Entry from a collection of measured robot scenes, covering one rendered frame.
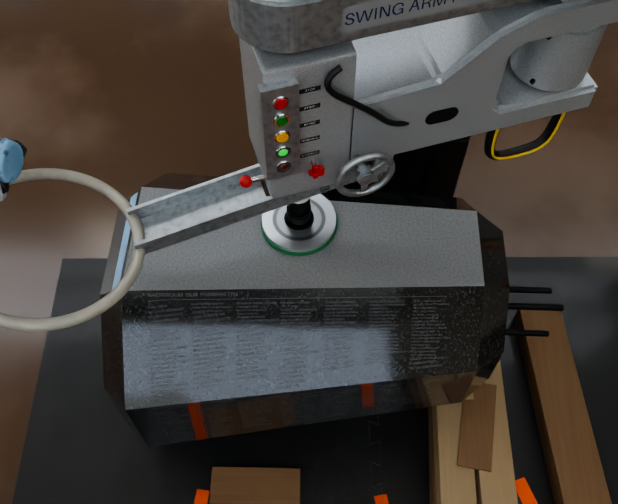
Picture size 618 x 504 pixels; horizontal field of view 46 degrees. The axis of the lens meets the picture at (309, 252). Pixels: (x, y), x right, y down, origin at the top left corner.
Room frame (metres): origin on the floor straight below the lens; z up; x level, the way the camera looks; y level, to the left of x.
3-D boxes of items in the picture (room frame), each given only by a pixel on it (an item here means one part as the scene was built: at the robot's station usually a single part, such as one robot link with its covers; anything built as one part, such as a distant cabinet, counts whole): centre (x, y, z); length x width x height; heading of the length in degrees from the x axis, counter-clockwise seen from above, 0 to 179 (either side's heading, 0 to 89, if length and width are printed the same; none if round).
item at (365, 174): (1.08, -0.12, 1.24); 0.15 x 0.10 x 0.15; 107
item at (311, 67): (1.19, -0.05, 1.36); 0.36 x 0.22 x 0.45; 107
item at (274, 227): (1.16, 0.03, 0.89); 0.21 x 0.21 x 0.01
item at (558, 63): (1.36, -0.60, 1.39); 0.19 x 0.19 x 0.20
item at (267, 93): (1.03, 0.06, 1.41); 0.08 x 0.03 x 0.28; 107
